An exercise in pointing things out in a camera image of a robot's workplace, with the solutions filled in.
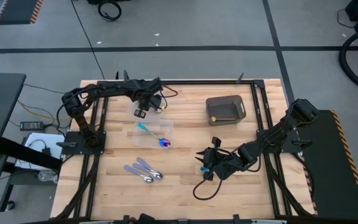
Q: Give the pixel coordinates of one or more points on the large black hazard-striped platform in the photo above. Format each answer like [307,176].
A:
[331,161]

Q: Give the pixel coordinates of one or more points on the clear plastic bottle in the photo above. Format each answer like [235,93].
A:
[47,176]

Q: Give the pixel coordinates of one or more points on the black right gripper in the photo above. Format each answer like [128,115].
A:
[225,165]

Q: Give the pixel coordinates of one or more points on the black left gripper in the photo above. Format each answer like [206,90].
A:
[143,101]

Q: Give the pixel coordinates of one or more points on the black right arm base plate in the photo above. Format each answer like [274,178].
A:
[291,144]

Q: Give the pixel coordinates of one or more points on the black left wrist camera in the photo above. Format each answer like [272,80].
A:
[157,101]

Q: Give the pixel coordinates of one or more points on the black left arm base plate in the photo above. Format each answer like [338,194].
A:
[73,144]

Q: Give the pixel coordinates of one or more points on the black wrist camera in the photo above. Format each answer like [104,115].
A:
[216,142]
[157,101]

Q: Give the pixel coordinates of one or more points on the black power adapter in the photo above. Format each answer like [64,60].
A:
[31,125]

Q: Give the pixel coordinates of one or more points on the black hazard-striped floor mat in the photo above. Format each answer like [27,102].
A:
[17,12]

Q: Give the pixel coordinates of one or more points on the iridescent blue metal utensil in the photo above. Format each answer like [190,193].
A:
[204,169]

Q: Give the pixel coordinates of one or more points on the white paper box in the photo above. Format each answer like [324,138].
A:
[36,140]

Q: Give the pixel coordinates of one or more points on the black aluminium rig frame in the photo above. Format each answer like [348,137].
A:
[263,102]

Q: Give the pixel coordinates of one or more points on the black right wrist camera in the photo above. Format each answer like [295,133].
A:
[216,142]

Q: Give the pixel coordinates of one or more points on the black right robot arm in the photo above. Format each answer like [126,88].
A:
[303,112]

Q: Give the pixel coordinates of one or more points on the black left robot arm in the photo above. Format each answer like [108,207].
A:
[73,104]

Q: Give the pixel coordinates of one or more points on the grey plastic bin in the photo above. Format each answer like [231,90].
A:
[225,110]

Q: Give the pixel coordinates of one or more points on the iridescent rainbow metal spoon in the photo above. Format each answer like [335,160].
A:
[165,142]

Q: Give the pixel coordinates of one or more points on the gold metal spoon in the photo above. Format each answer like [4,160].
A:
[225,119]

